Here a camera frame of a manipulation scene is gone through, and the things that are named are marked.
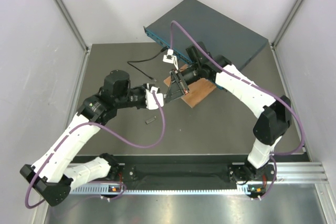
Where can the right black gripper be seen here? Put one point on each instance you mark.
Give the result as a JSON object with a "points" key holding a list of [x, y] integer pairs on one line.
{"points": [[177, 89]]}

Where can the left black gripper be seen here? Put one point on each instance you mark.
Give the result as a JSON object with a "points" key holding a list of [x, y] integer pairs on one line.
{"points": [[143, 88]]}

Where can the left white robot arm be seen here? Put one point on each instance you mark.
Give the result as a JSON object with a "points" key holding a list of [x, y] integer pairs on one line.
{"points": [[51, 177]]}

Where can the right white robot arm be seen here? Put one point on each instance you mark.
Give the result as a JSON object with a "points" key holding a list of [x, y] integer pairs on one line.
{"points": [[273, 115]]}

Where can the wooden board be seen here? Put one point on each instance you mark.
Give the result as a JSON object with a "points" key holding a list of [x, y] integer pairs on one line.
{"points": [[198, 91]]}

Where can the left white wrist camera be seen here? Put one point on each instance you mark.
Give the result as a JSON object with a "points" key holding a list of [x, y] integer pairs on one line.
{"points": [[154, 98]]}

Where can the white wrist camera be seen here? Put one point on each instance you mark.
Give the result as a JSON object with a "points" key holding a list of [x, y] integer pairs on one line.
{"points": [[171, 58], [154, 98]]}

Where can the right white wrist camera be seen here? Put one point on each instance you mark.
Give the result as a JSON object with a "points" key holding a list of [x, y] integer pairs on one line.
{"points": [[171, 58]]}

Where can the blue network switch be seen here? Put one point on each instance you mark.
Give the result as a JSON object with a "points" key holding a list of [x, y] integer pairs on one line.
{"points": [[220, 34]]}

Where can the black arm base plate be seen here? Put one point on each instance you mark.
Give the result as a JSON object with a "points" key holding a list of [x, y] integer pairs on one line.
{"points": [[212, 171]]}

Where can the slotted cable duct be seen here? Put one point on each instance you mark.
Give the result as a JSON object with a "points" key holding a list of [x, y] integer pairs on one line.
{"points": [[168, 190]]}

